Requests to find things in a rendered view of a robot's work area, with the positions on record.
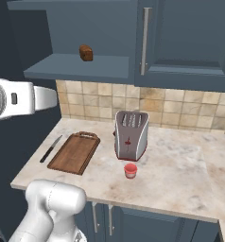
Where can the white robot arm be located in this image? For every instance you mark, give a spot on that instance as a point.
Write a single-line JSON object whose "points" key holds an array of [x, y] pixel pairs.
{"points": [[51, 201]]}

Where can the dark blue wall cabinet door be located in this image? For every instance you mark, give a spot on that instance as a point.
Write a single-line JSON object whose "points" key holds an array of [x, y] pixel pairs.
{"points": [[186, 41]]}

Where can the wide dark blue base cabinet door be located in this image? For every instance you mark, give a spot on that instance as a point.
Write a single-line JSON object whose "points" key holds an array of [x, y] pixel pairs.
{"points": [[155, 225]]}

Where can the brown wooden cutting board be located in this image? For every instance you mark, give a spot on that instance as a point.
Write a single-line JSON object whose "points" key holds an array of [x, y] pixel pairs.
{"points": [[75, 153]]}

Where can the red jam jar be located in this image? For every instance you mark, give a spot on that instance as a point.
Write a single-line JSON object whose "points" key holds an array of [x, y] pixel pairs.
{"points": [[130, 171]]}

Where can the silver and red toaster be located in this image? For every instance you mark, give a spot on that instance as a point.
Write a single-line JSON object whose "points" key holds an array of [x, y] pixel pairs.
{"points": [[130, 138]]}

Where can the narrow dark blue base cabinet door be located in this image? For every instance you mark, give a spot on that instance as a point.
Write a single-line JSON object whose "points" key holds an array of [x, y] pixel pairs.
{"points": [[87, 220]]}

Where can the brown bread loaf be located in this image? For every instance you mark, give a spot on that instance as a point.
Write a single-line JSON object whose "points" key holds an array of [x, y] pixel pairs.
{"points": [[86, 53]]}

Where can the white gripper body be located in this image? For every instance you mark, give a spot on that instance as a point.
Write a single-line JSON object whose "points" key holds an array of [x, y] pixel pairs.
{"points": [[45, 98]]}

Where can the open dark blue wall cabinet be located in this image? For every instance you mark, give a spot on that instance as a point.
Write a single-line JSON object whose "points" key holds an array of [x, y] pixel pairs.
{"points": [[86, 67]]}

